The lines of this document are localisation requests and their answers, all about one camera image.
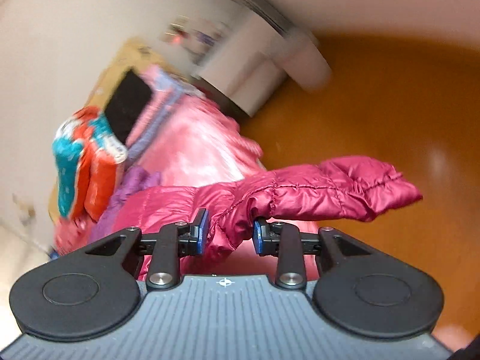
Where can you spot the wall socket with charger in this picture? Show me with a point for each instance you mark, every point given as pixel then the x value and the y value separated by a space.
pixel 179 33

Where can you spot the framed photo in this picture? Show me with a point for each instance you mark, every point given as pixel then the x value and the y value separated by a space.
pixel 204 36

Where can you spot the white nightstand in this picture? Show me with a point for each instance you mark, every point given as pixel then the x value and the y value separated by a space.
pixel 240 71

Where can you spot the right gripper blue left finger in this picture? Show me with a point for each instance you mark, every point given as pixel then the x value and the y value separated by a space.
pixel 171 243

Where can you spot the magenta down jacket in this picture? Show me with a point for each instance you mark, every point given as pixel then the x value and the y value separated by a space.
pixel 355 187

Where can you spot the black folded garment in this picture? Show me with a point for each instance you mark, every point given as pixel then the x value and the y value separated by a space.
pixel 126 104

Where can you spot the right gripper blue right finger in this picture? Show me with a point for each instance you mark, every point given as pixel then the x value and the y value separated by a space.
pixel 282 241

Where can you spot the purple down jacket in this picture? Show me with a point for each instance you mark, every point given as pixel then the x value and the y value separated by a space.
pixel 135 180

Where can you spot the yellow covered headboard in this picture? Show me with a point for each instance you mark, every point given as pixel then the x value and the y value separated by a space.
pixel 134 54

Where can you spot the teal orange folded quilt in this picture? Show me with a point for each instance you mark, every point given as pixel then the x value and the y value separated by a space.
pixel 90 163

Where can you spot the pink lavender folded blankets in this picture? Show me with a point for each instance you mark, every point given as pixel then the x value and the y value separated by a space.
pixel 167 92

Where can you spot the pink bed blanket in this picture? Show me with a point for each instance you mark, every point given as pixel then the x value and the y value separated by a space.
pixel 196 146

